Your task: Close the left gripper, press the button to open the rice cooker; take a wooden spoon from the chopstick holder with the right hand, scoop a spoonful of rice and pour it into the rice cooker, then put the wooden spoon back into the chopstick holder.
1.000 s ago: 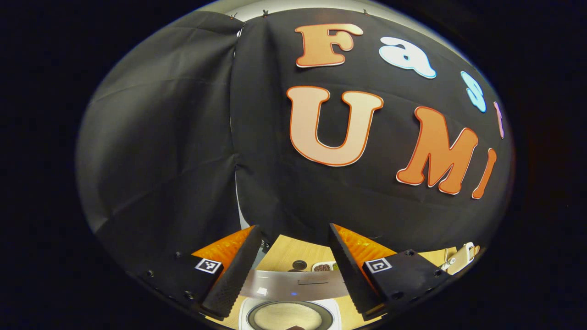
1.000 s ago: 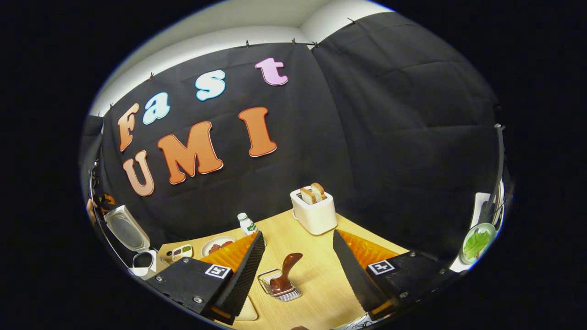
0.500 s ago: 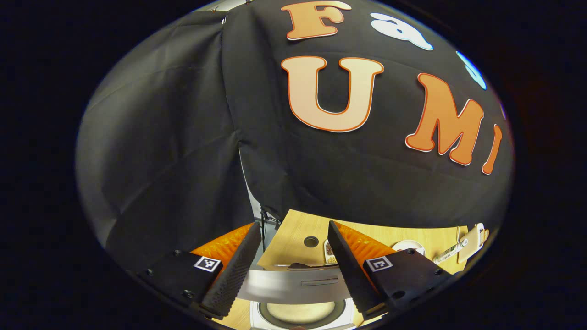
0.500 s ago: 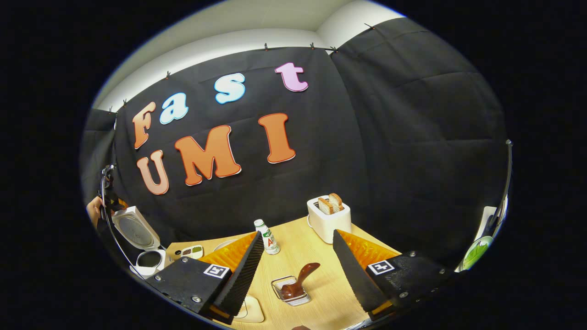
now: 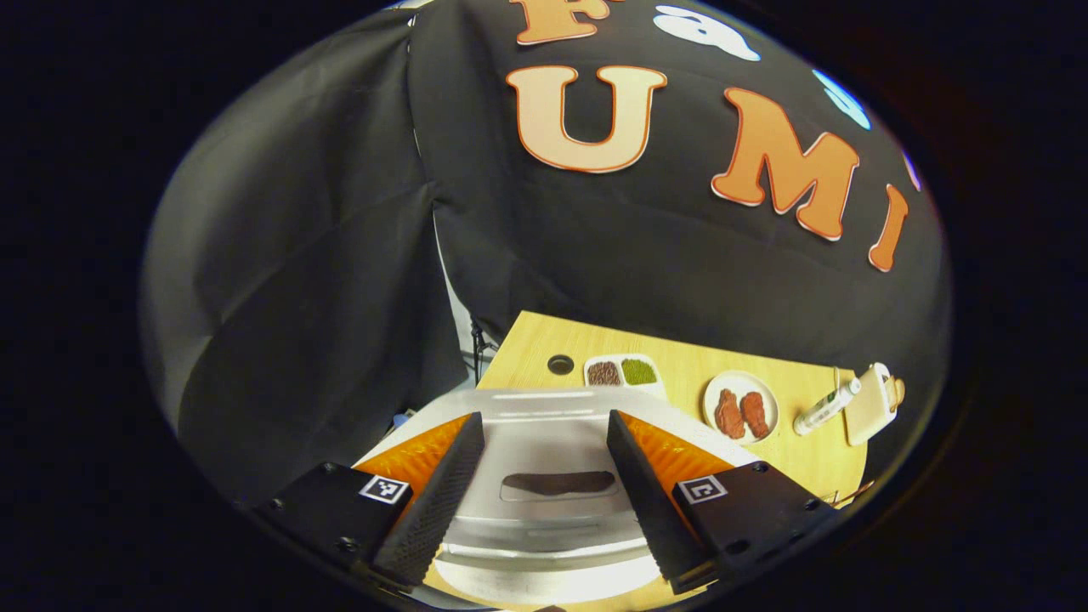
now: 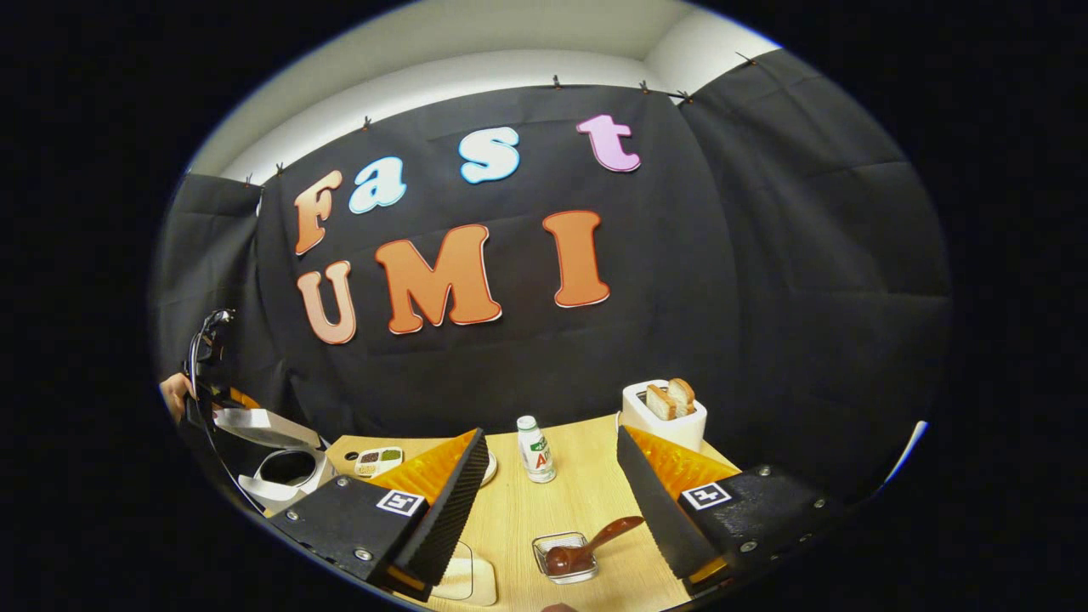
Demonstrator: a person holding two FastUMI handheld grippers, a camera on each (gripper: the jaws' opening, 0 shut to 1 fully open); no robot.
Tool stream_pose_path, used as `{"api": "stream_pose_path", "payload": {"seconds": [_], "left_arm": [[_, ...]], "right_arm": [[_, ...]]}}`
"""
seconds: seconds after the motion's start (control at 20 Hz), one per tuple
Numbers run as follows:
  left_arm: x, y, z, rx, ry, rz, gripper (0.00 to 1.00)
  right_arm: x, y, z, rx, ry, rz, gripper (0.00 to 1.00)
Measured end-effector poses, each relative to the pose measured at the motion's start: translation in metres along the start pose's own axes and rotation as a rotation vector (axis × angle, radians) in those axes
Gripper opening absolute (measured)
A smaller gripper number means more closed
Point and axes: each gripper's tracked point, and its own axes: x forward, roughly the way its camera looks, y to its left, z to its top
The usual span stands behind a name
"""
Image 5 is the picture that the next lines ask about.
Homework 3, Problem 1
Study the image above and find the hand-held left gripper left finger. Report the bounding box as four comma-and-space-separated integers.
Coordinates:
251, 412, 486, 593

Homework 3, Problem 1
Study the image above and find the black stand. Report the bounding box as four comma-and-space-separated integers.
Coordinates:
470, 316, 498, 383

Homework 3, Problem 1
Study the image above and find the white rice cooker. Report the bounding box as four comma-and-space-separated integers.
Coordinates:
353, 387, 766, 606

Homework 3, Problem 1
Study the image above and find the white oval plate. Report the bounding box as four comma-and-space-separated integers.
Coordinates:
702, 370, 780, 445

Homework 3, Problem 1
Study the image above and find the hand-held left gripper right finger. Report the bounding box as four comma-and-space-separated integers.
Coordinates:
606, 410, 842, 596

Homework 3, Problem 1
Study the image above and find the white toaster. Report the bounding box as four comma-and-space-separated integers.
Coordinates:
844, 362, 907, 448

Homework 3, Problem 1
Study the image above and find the brown meat piece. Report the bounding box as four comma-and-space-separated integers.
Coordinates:
714, 388, 747, 440
739, 391, 771, 440

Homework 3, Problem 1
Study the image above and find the white divided seasoning dish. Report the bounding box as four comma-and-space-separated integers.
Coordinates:
583, 354, 668, 399

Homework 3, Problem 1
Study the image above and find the white drink bottle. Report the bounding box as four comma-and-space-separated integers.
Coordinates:
792, 377, 863, 437

